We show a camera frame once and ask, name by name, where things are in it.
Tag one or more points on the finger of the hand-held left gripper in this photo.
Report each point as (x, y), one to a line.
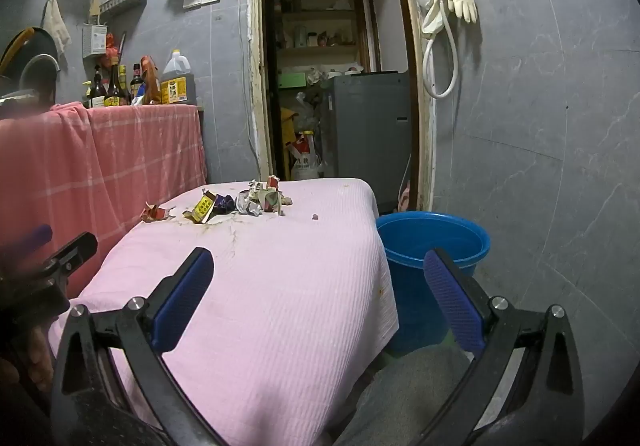
(75, 253)
(30, 237)

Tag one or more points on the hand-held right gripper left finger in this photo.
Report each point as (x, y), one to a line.
(182, 296)

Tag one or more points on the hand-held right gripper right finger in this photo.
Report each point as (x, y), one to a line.
(452, 296)

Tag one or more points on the blue plastic bucket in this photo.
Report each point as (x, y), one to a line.
(415, 296)

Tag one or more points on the red wrapper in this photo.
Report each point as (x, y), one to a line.
(152, 212)

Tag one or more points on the purple wrapper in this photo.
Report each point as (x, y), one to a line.
(225, 202)

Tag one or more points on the silver white wrapper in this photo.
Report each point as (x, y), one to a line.
(247, 206)

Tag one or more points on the white green wrapper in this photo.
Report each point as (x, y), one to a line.
(265, 197)

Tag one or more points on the small brown lump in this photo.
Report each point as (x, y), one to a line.
(287, 200)

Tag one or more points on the red cardboard box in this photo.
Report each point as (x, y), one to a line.
(273, 182)

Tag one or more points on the person's left hand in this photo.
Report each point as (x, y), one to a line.
(35, 356)

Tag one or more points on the red checked cloth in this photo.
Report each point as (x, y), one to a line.
(100, 166)

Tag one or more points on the pink floral table cloth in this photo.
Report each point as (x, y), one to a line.
(280, 301)

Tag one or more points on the pink patterned cloth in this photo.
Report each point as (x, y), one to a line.
(405, 198)

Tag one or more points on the metal pan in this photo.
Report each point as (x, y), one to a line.
(42, 71)

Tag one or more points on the grey washing machine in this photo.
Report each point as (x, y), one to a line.
(367, 136)

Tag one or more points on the white red bag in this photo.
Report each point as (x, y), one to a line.
(305, 161)

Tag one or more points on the orange brown packet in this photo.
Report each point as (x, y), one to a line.
(150, 76)

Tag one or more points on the black pan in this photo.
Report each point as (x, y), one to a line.
(30, 44)

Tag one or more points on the yellow plastic bag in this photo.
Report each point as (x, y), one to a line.
(287, 126)

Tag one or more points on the large oil jug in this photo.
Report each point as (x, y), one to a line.
(177, 81)

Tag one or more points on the metal grater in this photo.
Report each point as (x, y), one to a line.
(93, 40)

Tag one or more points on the hanging beige towel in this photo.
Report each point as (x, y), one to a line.
(56, 24)

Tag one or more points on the green box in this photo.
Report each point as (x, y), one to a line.
(292, 80)

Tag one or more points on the wooden storage shelves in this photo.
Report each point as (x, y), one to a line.
(320, 15)

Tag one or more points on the white wooden door frame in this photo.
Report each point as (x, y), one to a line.
(256, 51)

